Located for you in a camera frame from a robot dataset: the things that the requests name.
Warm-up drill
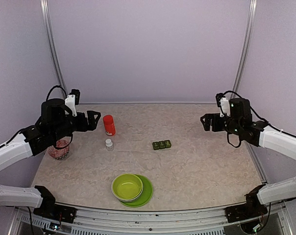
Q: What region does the aluminium frame post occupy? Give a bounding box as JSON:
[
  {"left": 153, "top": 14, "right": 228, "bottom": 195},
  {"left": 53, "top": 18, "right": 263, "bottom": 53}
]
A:
[
  {"left": 40, "top": 0, "right": 68, "bottom": 98},
  {"left": 232, "top": 0, "right": 257, "bottom": 93}
]

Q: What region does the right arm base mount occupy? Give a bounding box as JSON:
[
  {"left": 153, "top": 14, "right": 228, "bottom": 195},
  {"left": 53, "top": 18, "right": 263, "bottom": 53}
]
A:
[{"left": 225, "top": 184, "right": 268, "bottom": 223}]

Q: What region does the small white pill bottle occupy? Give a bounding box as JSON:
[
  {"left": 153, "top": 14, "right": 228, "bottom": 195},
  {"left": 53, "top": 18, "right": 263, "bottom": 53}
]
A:
[{"left": 105, "top": 139, "right": 114, "bottom": 151}]

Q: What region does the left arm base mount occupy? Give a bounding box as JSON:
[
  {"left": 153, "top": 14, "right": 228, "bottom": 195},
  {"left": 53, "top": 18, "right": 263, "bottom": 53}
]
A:
[{"left": 33, "top": 186, "right": 77, "bottom": 224}]

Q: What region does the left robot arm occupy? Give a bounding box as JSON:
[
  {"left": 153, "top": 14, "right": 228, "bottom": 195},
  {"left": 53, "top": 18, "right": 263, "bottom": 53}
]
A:
[{"left": 0, "top": 95, "right": 101, "bottom": 218}]

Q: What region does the green plate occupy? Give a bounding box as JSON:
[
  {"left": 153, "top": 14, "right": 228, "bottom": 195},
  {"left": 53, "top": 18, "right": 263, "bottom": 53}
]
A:
[{"left": 120, "top": 174, "right": 153, "bottom": 208}]

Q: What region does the green bowl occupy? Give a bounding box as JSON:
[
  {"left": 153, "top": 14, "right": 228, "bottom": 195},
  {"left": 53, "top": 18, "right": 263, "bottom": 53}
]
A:
[{"left": 111, "top": 174, "right": 144, "bottom": 202}]

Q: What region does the right camera cable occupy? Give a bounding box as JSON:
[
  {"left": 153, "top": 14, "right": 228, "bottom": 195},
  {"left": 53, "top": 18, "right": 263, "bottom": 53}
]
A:
[{"left": 222, "top": 90, "right": 242, "bottom": 101}]

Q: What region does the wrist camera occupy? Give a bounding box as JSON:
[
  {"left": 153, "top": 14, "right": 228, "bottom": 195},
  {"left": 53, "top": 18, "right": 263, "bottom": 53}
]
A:
[
  {"left": 216, "top": 93, "right": 230, "bottom": 117},
  {"left": 65, "top": 89, "right": 80, "bottom": 117}
]

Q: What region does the left camera cable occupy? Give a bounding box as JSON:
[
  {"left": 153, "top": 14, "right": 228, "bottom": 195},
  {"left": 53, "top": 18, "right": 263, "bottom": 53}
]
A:
[{"left": 45, "top": 85, "right": 68, "bottom": 101}]

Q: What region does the right aluminium frame post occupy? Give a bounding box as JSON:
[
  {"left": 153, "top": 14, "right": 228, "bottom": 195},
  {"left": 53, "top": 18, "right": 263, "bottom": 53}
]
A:
[{"left": 232, "top": 0, "right": 257, "bottom": 93}]

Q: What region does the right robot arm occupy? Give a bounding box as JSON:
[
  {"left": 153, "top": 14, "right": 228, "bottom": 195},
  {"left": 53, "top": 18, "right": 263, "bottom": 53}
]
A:
[{"left": 200, "top": 94, "right": 296, "bottom": 217}]

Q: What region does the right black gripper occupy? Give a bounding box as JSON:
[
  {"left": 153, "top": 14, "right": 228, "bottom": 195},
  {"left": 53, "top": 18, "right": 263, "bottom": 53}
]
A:
[{"left": 201, "top": 113, "right": 243, "bottom": 136}]

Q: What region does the front aluminium rail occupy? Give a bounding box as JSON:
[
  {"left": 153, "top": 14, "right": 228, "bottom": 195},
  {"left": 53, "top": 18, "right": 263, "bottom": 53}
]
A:
[{"left": 8, "top": 203, "right": 295, "bottom": 235}]

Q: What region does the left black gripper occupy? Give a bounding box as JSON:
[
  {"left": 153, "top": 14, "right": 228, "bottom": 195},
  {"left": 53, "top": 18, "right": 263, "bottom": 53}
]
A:
[{"left": 51, "top": 110, "right": 100, "bottom": 142}]

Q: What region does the red pill bottle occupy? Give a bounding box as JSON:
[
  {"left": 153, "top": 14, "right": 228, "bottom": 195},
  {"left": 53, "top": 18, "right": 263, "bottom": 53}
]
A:
[{"left": 103, "top": 115, "right": 116, "bottom": 136}]

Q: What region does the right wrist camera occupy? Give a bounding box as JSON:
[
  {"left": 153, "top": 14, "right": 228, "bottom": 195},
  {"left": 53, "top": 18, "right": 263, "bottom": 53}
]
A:
[{"left": 216, "top": 93, "right": 230, "bottom": 117}]

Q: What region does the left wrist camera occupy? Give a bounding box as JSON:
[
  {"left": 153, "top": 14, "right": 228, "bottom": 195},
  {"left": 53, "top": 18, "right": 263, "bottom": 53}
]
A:
[{"left": 65, "top": 89, "right": 80, "bottom": 117}]

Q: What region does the left aluminium frame post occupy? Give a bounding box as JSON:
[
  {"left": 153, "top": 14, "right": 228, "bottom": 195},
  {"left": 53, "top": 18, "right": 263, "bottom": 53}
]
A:
[{"left": 40, "top": 0, "right": 68, "bottom": 98}]

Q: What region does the camera cable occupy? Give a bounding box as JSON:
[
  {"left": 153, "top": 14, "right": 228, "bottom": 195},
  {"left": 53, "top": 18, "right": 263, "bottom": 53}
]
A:
[
  {"left": 222, "top": 90, "right": 242, "bottom": 101},
  {"left": 45, "top": 85, "right": 68, "bottom": 101}
]

